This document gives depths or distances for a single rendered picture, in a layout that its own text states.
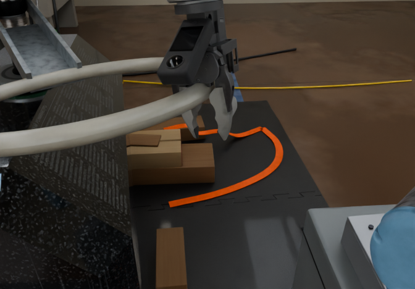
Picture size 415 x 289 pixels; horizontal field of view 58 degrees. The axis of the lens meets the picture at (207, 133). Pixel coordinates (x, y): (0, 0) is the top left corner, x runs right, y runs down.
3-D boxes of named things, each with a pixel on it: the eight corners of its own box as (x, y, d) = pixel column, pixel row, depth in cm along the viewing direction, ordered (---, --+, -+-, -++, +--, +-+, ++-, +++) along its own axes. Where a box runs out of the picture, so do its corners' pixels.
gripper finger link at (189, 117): (209, 127, 66) (212, 78, 62) (194, 141, 61) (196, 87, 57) (194, 123, 67) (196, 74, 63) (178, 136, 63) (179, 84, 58)
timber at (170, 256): (188, 304, 148) (187, 284, 142) (157, 306, 147) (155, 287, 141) (184, 244, 173) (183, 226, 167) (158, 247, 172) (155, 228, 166)
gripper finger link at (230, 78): (241, 107, 57) (225, 51, 55) (238, 110, 56) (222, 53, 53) (214, 112, 59) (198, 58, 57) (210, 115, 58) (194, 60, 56)
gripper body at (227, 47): (241, 73, 62) (234, -4, 57) (220, 89, 55) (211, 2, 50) (200, 74, 65) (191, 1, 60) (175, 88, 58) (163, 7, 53)
